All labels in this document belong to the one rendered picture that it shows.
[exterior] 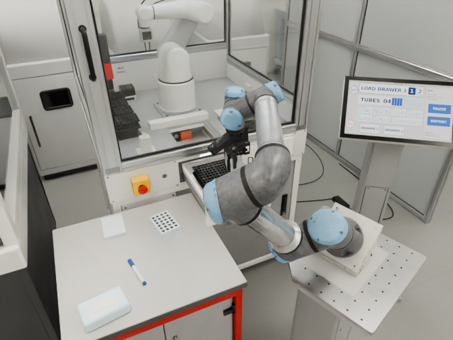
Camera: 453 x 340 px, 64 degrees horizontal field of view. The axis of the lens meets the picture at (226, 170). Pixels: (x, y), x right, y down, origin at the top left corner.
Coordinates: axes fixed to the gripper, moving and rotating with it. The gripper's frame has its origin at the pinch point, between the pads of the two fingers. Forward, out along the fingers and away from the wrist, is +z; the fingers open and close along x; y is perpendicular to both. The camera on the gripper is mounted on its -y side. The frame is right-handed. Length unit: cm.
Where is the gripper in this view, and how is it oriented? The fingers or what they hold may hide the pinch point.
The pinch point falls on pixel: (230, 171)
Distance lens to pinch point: 150.0
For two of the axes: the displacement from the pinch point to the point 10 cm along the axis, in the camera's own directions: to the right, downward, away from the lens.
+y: 9.1, -2.4, 3.4
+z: 0.1, 8.3, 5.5
